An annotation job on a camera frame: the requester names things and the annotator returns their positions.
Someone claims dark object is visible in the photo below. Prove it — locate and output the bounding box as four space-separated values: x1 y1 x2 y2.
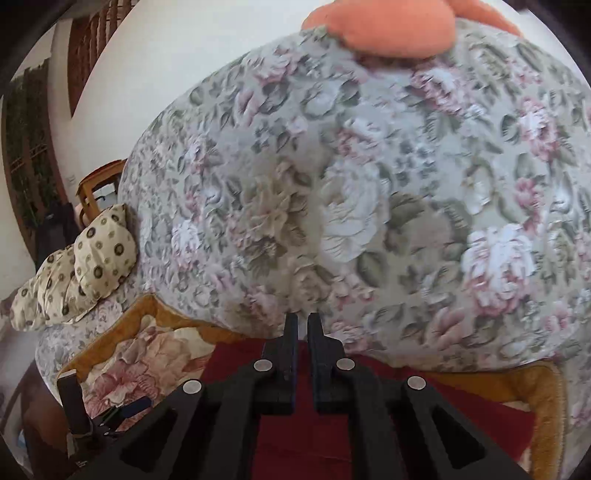
36 202 82 265

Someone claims brown floral plush blanket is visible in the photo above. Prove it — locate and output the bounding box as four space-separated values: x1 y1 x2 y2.
57 294 570 480

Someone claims cream cushion with dark medallions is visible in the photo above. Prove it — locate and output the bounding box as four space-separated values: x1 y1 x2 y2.
9 246 95 332
73 203 139 315

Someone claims grey floral bedspread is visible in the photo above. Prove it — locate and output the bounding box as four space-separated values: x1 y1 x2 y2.
36 18 591 400

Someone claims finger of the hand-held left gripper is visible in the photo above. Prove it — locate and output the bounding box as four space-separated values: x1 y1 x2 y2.
104 396 154 428
57 371 93 437

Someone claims brown wooden slatted panel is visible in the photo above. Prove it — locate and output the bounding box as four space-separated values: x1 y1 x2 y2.
67 0 136 117

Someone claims dark red fleece sweater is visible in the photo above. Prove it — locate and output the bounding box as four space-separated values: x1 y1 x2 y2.
202 340 537 480

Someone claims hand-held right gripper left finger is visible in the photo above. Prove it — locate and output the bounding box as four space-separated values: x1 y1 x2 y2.
69 313 299 480

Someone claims wooden chair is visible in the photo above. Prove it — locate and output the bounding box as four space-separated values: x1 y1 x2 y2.
75 159 129 230

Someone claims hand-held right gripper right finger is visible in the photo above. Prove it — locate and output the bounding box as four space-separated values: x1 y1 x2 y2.
307 312 532 480

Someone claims orange pillow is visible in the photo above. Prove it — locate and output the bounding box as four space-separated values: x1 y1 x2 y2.
302 0 456 59
445 0 523 37

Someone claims wooden window grille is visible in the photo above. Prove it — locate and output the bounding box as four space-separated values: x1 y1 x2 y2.
0 59 63 278

